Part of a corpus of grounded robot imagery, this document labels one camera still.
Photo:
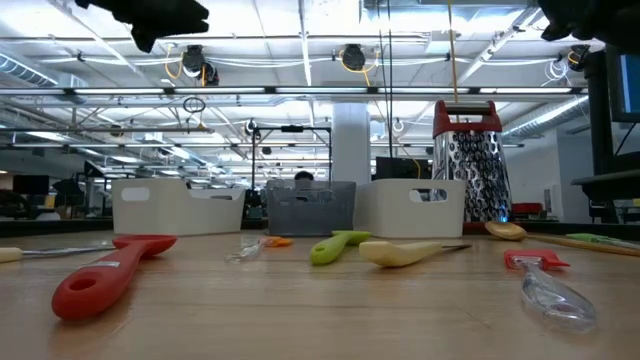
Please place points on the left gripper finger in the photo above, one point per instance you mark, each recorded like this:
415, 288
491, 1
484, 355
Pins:
190, 9
192, 27

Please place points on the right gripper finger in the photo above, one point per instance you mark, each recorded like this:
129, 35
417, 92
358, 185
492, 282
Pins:
552, 11
559, 33

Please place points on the green silicone spoon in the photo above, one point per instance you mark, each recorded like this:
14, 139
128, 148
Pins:
327, 250

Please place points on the red silicone spoon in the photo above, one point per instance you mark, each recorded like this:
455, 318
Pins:
100, 285

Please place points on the black computer monitor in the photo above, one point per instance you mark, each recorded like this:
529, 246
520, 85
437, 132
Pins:
625, 85

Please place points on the long ceiling light bar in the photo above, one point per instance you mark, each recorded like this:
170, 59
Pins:
320, 90

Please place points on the grey monitor desk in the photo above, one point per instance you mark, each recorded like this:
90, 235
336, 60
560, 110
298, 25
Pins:
610, 185

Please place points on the red background box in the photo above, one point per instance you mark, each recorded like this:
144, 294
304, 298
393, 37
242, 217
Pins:
527, 208

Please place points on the white plastic storage bin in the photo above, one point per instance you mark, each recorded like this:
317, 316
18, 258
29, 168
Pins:
165, 210
400, 217

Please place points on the person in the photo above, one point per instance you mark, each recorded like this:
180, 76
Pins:
303, 176

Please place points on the white building column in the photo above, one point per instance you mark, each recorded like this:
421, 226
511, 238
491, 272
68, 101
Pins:
351, 145

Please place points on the dark background monitor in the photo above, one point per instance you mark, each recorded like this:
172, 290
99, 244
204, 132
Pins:
400, 167

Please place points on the grey translucent plastic bin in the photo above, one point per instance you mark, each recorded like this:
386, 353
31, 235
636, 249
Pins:
310, 212

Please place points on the silver ventilation duct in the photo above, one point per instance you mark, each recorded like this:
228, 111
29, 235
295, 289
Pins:
545, 117

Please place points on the black background stand frame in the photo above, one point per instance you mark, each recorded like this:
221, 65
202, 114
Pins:
292, 129

